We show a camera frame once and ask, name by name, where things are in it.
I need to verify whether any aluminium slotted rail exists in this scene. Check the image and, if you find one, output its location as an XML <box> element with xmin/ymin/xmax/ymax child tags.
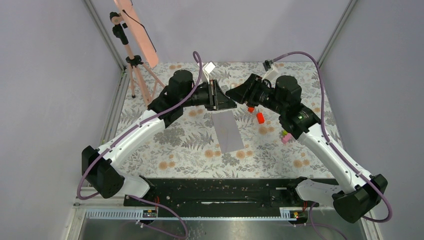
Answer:
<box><xmin>85</xmin><ymin>207</ymin><xmax>299</xmax><ymax>221</ymax></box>

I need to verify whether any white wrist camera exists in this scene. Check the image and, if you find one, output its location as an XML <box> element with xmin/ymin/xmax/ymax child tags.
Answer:
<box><xmin>201</xmin><ymin>61</ymin><xmax>216</xmax><ymax>83</ymax></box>
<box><xmin>262</xmin><ymin>59</ymin><xmax>280</xmax><ymax>81</ymax></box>

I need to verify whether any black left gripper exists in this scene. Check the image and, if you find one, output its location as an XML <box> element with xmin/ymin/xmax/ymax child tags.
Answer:
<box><xmin>180</xmin><ymin>79</ymin><xmax>237</xmax><ymax>111</ymax></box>

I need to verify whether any pink board on tripod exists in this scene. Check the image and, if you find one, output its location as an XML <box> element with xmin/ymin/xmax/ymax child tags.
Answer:
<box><xmin>114</xmin><ymin>0</ymin><xmax>159</xmax><ymax>68</ymax></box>

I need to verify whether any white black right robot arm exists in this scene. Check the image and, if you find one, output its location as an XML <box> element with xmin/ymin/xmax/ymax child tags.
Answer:
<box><xmin>225</xmin><ymin>74</ymin><xmax>388</xmax><ymax>223</ymax></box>

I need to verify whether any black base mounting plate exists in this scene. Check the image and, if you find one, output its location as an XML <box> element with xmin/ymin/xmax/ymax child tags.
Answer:
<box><xmin>144</xmin><ymin>178</ymin><xmax>312</xmax><ymax>215</ymax></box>

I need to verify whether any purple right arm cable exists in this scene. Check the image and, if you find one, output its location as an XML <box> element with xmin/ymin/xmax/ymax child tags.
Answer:
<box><xmin>271</xmin><ymin>51</ymin><xmax>394</xmax><ymax>240</ymax></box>

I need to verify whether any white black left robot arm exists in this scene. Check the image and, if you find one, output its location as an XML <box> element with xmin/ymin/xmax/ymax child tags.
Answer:
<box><xmin>81</xmin><ymin>69</ymin><xmax>237</xmax><ymax>206</ymax></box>

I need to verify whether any grey envelope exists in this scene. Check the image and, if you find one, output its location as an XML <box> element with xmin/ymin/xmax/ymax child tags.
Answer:
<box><xmin>211</xmin><ymin>110</ymin><xmax>244</xmax><ymax>154</ymax></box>

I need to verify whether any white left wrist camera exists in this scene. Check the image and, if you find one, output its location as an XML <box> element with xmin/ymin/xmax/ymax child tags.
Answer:
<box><xmin>201</xmin><ymin>61</ymin><xmax>216</xmax><ymax>83</ymax></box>

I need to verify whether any floral patterned table mat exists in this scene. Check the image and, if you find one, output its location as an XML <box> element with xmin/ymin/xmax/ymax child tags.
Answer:
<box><xmin>116</xmin><ymin>62</ymin><xmax>333</xmax><ymax>178</ymax></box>

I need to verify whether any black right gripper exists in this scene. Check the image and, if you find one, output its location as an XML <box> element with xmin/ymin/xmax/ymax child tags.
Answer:
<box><xmin>225</xmin><ymin>73</ymin><xmax>287</xmax><ymax>115</ymax></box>

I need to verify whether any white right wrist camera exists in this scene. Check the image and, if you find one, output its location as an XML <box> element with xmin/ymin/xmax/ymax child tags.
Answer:
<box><xmin>262</xmin><ymin>59</ymin><xmax>280</xmax><ymax>81</ymax></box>

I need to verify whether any red rectangular block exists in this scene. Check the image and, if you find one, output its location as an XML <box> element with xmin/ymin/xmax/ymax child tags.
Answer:
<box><xmin>256</xmin><ymin>112</ymin><xmax>265</xmax><ymax>125</ymax></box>

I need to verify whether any pink tripod stand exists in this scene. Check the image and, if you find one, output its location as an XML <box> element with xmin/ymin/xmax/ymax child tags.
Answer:
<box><xmin>109</xmin><ymin>12</ymin><xmax>165</xmax><ymax>106</ymax></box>

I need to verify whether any pink eraser block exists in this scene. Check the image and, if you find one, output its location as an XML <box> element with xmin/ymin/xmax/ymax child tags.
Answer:
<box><xmin>281</xmin><ymin>133</ymin><xmax>293</xmax><ymax>144</ymax></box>

